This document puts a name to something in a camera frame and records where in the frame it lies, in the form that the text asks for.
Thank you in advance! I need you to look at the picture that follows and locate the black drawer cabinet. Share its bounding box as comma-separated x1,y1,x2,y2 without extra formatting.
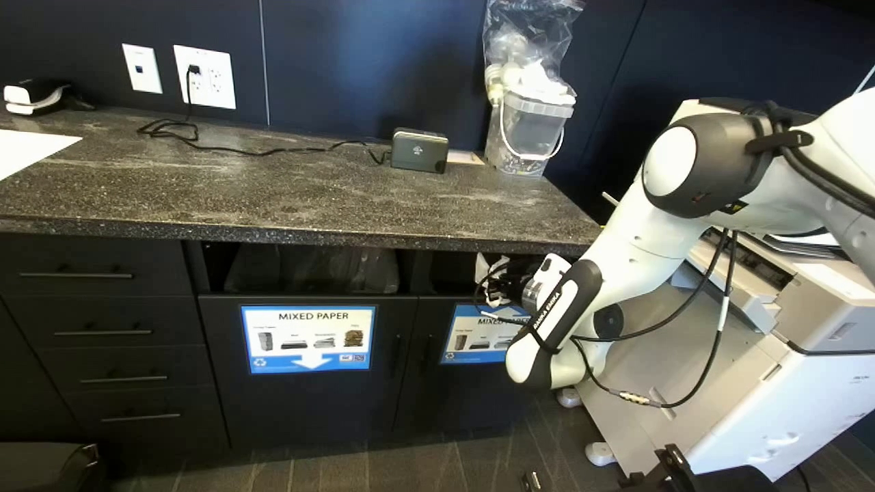
0,235,226,457

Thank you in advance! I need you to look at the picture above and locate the right blue mixed paper label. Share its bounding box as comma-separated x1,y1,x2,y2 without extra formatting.
439,304,527,365

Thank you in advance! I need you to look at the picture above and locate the left blue mixed paper label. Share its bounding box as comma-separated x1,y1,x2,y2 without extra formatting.
240,305,377,375

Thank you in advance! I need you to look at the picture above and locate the clear plastic bucket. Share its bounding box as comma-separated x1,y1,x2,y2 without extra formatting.
485,85,578,174

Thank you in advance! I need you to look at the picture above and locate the white single wall plate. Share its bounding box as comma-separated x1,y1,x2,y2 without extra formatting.
122,44,162,95

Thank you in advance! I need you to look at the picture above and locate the right black bin door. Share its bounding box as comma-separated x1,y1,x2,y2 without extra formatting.
397,295,550,434

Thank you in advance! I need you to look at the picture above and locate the small dark grey box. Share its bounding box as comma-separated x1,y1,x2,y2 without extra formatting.
392,127,449,174

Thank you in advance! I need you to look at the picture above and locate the black power cable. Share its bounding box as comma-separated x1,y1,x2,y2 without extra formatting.
135,63,394,170

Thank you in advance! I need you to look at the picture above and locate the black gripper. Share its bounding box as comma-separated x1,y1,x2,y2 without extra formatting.
474,254,541,308

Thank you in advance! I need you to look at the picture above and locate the clear plastic bag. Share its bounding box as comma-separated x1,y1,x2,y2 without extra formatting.
480,0,586,103

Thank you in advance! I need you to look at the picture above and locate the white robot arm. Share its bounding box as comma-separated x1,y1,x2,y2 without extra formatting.
505,86,875,388

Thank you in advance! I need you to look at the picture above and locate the black bin door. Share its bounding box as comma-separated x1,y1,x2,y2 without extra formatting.
200,295,413,449
397,295,550,434

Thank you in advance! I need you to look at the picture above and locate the flat white paper sheet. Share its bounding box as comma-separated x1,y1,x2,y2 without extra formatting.
0,127,76,181

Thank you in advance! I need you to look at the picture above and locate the blue mixed paper label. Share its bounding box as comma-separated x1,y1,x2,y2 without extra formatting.
240,305,377,375
439,304,527,365

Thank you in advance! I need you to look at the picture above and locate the white double wall outlet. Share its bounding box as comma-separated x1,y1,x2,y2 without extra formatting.
171,44,236,110

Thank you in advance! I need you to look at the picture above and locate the large white printer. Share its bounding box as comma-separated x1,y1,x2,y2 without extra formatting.
572,237,875,481

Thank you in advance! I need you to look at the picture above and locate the white stapler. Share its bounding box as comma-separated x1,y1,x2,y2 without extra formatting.
2,78,68,118

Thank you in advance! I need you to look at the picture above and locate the left black bin door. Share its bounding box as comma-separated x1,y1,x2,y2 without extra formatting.
200,295,413,449

